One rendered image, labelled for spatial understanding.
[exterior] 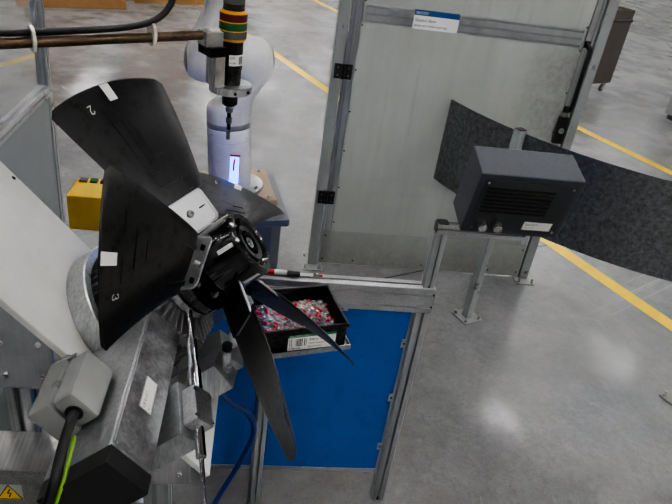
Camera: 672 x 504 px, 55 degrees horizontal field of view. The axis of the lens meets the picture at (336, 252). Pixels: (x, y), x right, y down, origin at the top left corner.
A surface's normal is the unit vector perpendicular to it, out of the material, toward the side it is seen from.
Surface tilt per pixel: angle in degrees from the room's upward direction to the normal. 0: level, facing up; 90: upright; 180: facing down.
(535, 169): 15
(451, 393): 0
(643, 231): 90
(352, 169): 90
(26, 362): 90
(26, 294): 50
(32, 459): 0
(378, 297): 90
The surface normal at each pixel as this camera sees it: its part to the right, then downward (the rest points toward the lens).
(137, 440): 0.84, -0.49
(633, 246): -0.42, 0.42
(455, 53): 0.07, 0.52
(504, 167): 0.15, -0.69
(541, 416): 0.13, -0.85
